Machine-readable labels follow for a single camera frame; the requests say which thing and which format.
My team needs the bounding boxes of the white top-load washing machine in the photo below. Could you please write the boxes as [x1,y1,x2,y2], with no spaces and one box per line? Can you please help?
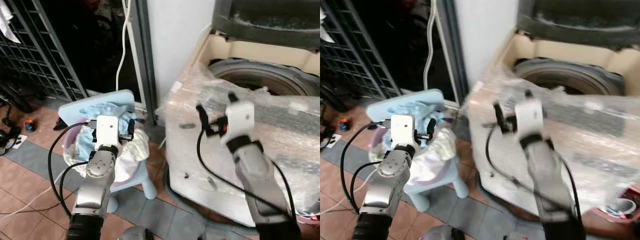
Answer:
[462,25,640,216]
[157,22,321,227]

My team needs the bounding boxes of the pale yellow cloth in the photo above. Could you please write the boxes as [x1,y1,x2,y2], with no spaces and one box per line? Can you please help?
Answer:
[127,126,151,162]
[433,126,457,162]

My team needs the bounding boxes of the white garment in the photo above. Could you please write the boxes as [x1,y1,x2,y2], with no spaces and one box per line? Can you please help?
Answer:
[372,140,449,184]
[64,140,147,185]

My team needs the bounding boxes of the light blue cloth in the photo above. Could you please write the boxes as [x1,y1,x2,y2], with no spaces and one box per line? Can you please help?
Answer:
[382,103,442,124]
[79,101,135,125]

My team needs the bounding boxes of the light blue plastic chair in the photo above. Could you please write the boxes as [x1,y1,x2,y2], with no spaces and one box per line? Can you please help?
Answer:
[365,88,471,213]
[58,89,159,214]

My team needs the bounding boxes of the clear plastic wrap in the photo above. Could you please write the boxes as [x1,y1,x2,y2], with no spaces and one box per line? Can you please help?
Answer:
[156,62,321,216]
[461,64,640,213]

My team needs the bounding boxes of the dark grey washer lid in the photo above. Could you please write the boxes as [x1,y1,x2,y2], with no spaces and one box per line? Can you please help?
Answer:
[516,0,640,52]
[212,0,321,50]

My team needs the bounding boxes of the black floor clutter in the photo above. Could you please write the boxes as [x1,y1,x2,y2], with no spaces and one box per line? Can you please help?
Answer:
[0,80,32,157]
[320,97,338,151]

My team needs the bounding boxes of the grey robot torso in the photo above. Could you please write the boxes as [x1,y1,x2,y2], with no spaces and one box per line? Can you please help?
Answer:
[431,224,467,240]
[117,226,155,240]

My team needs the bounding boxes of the dark metal grille gate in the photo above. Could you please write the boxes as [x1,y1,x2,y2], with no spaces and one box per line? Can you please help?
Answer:
[0,0,90,102]
[320,0,402,101]

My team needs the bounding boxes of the white hanging cloth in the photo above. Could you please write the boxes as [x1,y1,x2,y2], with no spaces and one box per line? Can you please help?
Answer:
[0,4,22,45]
[320,7,335,45]

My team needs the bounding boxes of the pink plastic basin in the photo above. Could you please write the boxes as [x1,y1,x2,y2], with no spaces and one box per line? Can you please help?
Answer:
[295,212,321,227]
[594,184,640,224]

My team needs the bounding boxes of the white plastic cup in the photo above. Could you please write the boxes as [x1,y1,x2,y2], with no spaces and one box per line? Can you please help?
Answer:
[606,197,637,219]

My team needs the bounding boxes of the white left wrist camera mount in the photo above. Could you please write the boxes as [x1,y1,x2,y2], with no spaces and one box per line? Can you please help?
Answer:
[95,115,121,149]
[390,114,416,148]

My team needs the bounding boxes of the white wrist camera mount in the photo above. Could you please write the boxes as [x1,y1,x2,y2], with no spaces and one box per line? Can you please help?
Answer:
[95,115,121,149]
[514,99,545,142]
[225,101,256,146]
[390,114,416,148]

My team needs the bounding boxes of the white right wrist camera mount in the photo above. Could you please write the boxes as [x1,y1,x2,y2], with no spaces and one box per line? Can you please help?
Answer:
[225,101,256,146]
[514,99,545,142]

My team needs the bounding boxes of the grey door frame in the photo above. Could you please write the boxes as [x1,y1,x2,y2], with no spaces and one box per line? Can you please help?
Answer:
[126,0,160,126]
[434,0,469,108]

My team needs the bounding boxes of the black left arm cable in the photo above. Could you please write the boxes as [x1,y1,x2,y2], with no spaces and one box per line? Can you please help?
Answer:
[47,120,97,217]
[340,120,392,215]

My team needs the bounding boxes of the white hanging cable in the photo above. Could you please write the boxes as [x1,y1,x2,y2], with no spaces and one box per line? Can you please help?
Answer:
[423,0,442,92]
[115,0,132,92]

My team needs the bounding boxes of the white floor cable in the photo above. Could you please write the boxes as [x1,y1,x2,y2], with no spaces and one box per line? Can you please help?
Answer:
[320,167,380,217]
[0,167,73,222]

